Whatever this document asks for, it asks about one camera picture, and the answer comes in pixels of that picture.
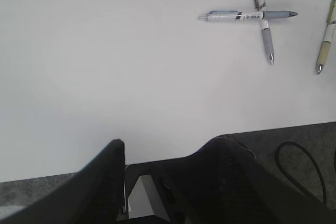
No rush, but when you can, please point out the grey pen lying vertical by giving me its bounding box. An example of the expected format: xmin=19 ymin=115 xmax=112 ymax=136
xmin=249 ymin=0 xmax=276 ymax=65

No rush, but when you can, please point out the beige patterned pen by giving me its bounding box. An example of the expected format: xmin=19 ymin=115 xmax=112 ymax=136
xmin=316 ymin=0 xmax=335 ymax=74

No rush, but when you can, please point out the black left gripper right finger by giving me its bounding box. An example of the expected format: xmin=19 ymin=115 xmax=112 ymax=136
xmin=185 ymin=137 xmax=335 ymax=223

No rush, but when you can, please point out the black floor cable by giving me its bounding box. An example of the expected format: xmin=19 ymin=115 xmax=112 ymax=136
xmin=275 ymin=141 xmax=336 ymax=205

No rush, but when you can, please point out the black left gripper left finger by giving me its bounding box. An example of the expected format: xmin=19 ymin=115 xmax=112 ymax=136
xmin=1 ymin=140 xmax=125 ymax=223

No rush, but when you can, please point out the grey pen horizontal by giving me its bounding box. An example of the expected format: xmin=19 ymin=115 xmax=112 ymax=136
xmin=198 ymin=10 xmax=298 ymax=22

